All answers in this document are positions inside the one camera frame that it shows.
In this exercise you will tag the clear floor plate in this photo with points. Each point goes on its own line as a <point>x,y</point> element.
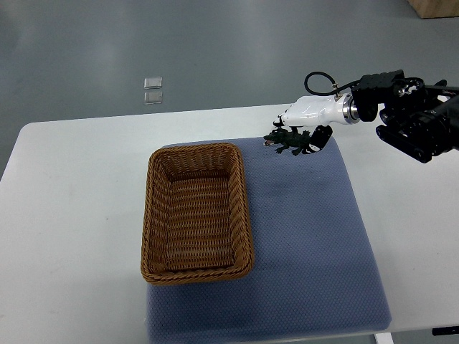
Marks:
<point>153,82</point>
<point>153,97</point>

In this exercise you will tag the wooden box corner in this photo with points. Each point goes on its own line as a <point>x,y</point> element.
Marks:
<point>435,9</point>

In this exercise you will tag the blue textured mat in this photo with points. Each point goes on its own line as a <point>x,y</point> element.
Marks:
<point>314,274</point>

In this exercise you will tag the dark green toy crocodile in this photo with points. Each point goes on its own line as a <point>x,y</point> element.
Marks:
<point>289,139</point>

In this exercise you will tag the brown wicker basket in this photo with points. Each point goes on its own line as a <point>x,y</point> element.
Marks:
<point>196,225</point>

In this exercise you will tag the upper clear floor plate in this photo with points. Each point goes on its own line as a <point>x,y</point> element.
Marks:
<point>153,82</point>

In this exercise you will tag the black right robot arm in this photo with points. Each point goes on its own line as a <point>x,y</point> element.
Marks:
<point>418,119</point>

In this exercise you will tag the lower clear floor plate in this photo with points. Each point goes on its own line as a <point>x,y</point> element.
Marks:
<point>153,97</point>

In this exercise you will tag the black table control panel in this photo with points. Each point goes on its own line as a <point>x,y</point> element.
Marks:
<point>452,330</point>

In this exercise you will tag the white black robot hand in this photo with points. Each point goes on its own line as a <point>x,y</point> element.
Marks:
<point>315,114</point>

